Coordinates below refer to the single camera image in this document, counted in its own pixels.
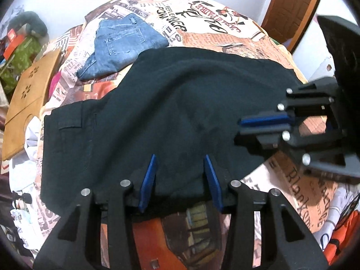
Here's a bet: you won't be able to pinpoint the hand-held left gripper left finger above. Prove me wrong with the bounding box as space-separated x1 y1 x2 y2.
34 154 158 270

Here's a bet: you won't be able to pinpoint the wooden door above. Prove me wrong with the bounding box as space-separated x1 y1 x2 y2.
260 0 327 54

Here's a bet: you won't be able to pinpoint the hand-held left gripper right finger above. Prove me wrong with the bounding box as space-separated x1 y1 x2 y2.
204 155 329 270

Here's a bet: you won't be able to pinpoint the white printed cloth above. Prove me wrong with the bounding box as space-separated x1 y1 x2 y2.
311 184 360 251

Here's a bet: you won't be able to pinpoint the blue jeans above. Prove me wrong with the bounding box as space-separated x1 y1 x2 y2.
76 15 169 81

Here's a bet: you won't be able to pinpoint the orange box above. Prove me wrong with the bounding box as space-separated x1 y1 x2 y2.
3 29 25 58

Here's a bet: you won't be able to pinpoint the wooden lap desk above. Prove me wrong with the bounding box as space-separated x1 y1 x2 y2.
1 48 62 162

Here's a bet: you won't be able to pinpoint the pink cloth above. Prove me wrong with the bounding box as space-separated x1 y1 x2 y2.
50 70 63 92

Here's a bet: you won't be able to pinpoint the black pants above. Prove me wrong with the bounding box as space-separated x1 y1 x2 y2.
39 48 303 220

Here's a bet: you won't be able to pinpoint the green storage box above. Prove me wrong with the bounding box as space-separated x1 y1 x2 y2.
0 35 43 90

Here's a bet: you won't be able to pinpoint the printed blanket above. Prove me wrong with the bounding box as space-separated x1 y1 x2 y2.
8 0 360 270

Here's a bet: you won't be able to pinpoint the orange cloth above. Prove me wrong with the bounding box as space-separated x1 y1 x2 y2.
323 209 360 262

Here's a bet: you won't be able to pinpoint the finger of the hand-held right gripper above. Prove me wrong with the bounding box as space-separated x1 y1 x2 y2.
234 129 355 176
238 77 338 127

